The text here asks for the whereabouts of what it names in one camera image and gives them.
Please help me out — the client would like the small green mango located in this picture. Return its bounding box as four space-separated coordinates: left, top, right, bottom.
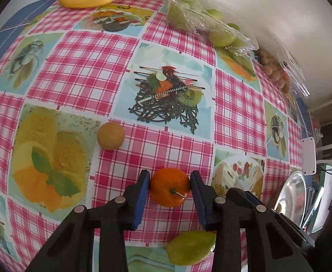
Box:
165 231 217 267

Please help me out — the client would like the blue tablecloth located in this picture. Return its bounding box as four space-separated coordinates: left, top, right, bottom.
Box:
0 0 59 49

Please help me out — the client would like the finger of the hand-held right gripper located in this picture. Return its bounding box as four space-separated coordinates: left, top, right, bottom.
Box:
226 187 315 247

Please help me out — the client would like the large round metal tray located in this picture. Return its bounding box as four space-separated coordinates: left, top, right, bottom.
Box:
267 169 325 233

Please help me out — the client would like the pink checkered printed tablecloth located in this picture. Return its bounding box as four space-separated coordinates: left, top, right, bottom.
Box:
0 0 305 272

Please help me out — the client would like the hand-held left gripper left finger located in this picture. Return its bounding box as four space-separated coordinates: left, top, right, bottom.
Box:
27 169 151 272

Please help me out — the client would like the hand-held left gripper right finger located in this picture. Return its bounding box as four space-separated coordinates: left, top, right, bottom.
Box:
190 170 315 272

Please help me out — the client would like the white shelf unit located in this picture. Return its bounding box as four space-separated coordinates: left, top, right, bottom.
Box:
308 91 332 155

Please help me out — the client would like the plastic bag of green guavas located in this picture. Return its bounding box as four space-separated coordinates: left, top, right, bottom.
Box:
166 0 258 57

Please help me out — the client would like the clear plastic box of longans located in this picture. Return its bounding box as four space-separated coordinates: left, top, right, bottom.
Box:
254 44 311 100

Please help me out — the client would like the orange with stem stick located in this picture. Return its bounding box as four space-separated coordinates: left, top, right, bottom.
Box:
149 168 191 207

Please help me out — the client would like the white plastic bag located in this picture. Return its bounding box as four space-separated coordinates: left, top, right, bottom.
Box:
312 119 323 142

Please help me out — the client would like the white power strip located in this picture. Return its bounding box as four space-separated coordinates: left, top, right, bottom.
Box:
301 136 317 176

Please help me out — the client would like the small brown round fruit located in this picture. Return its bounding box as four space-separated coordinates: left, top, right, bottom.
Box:
96 122 125 150

